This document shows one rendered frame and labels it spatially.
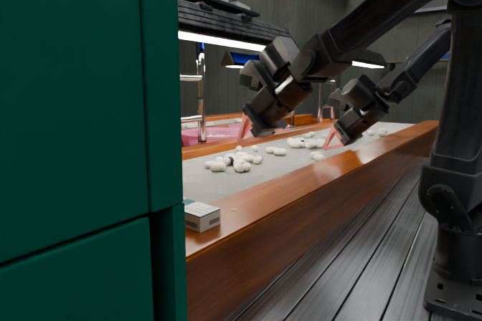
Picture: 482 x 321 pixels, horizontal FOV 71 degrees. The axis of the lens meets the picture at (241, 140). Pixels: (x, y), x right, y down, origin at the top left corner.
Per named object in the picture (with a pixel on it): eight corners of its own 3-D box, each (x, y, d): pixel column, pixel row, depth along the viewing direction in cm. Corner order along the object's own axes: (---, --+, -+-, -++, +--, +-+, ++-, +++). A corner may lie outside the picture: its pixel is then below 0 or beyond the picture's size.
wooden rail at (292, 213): (444, 156, 173) (447, 120, 170) (163, 452, 32) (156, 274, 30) (418, 153, 180) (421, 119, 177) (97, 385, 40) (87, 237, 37)
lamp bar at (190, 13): (299, 51, 104) (300, 27, 103) (117, 19, 55) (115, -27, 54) (277, 53, 109) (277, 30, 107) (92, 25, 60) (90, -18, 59)
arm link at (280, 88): (263, 84, 66) (287, 59, 62) (280, 87, 70) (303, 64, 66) (280, 112, 63) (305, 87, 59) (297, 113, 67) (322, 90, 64)
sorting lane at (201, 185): (420, 127, 178) (420, 124, 178) (90, 275, 38) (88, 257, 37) (363, 124, 196) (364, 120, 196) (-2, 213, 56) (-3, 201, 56)
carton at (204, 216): (221, 223, 41) (220, 208, 40) (200, 233, 38) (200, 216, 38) (186, 212, 44) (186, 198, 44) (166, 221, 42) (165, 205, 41)
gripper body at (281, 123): (238, 109, 67) (262, 84, 63) (267, 107, 75) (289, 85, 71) (255, 135, 65) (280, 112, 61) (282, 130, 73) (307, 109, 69)
